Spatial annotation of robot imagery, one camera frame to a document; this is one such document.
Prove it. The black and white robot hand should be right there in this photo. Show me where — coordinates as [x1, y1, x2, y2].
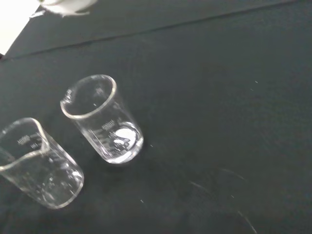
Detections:
[38, 0, 98, 18]

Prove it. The black bench cloth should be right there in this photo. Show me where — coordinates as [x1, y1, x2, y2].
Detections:
[0, 0, 312, 234]

